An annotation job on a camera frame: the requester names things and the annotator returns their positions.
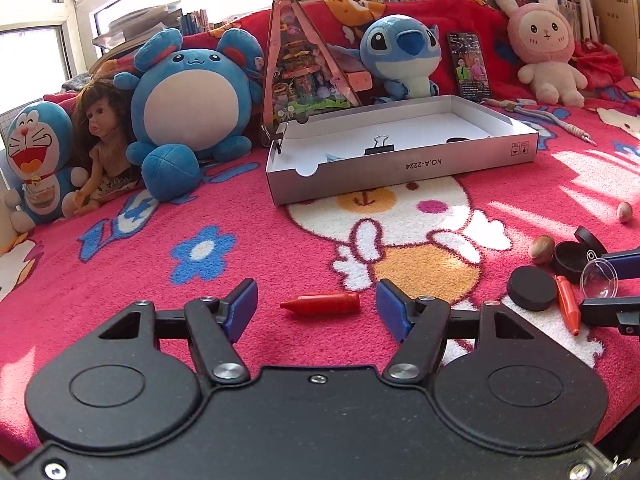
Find brown cardboard board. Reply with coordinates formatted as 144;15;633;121
592;0;640;78

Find slim orange-red crayon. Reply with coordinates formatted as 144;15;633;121
555;275;582;337

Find coiled grey lanyard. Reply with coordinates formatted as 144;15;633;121
482;99;598;147

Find pink bunny plush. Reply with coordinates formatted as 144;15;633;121
494;0;590;108

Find black smartphone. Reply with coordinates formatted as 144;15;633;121
446;31;493;101

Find large black binder clip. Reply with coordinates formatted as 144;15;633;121
364;133;396;157

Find blue cat robot plush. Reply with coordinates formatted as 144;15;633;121
0;101;88;233

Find brown hazelnut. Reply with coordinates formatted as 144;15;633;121
529;235;556;265

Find window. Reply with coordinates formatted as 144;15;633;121
0;0;76;111

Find brown-haired doll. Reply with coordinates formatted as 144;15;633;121
70;76;143;218

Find clear plastic dome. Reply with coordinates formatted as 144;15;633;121
580;258;619;306

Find black disc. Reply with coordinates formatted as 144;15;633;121
506;266;557;312

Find cream plush toy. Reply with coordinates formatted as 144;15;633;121
0;187;22;256

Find thick red crayon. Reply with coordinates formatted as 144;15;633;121
279;291;361;317

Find black round case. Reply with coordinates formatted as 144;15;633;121
551;226;608;275

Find shallow white cardboard box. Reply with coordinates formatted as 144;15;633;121
265;94;540;206

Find round blue mouse plush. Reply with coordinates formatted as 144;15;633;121
114;27;265;202

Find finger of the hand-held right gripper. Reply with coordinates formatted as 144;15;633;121
595;247;640;281
581;296;640;335

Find stack of papers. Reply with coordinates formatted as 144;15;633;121
92;5;183;51

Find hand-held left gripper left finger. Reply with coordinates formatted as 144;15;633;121
95;277;259;387

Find blue alien plush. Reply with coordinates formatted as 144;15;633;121
327;14;443;103

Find white poles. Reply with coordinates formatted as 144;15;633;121
575;0;603;43

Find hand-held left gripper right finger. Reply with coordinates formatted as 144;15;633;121
376;279;544;386

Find triangular miniature house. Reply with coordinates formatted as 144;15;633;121
260;0;371;148

